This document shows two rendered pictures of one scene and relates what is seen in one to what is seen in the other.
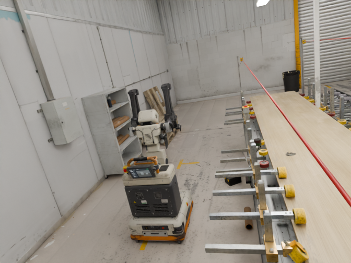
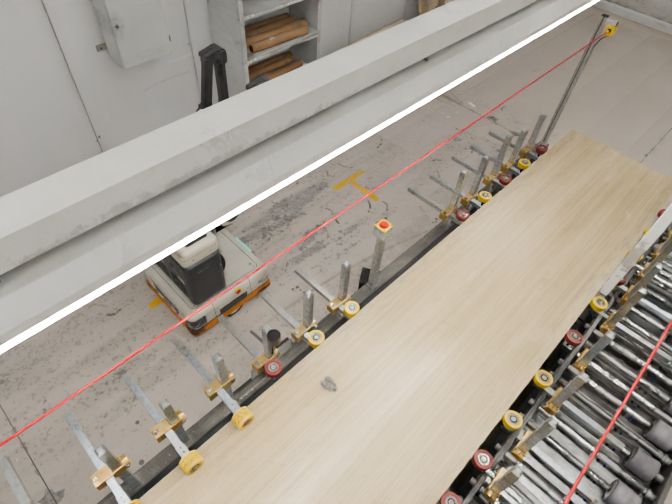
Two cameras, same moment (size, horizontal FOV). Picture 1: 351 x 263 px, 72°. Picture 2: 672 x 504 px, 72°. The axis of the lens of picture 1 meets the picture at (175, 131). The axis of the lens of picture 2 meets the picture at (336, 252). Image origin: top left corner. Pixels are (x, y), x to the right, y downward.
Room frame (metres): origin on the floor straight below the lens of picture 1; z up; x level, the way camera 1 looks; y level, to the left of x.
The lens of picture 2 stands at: (1.08, -1.30, 2.89)
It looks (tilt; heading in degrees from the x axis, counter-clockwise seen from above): 50 degrees down; 24
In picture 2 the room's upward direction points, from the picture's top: 5 degrees clockwise
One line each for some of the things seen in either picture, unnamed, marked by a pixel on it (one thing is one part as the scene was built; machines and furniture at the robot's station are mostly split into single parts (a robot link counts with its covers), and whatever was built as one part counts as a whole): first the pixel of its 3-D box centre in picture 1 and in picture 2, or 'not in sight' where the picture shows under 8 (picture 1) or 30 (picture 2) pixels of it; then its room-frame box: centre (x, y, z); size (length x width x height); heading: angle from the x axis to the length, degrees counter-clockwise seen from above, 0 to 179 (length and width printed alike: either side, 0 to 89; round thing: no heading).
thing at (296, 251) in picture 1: (297, 252); not in sight; (0.87, -0.45, 0.93); 0.09 x 0.08 x 0.09; 74
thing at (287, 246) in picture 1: (293, 249); not in sight; (0.88, -0.43, 0.95); 0.10 x 0.04 x 0.10; 74
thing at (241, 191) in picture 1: (249, 191); (156, 416); (1.40, -0.41, 0.95); 0.50 x 0.04 x 0.04; 74
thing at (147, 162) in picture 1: (146, 164); not in sight; (2.38, 0.37, 0.87); 0.23 x 0.15 x 0.11; 74
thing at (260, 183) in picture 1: (264, 216); (119, 469); (1.19, -0.42, 0.91); 0.04 x 0.04 x 0.48; 74
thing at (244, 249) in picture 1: (242, 249); (24, 498); (0.94, -0.21, 0.95); 0.36 x 0.03 x 0.03; 74
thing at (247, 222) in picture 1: (248, 217); not in sight; (2.27, -0.62, 0.04); 0.30 x 0.08 x 0.08; 164
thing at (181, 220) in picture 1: (162, 213); (207, 275); (2.49, 0.34, 0.16); 0.67 x 0.64 x 0.25; 164
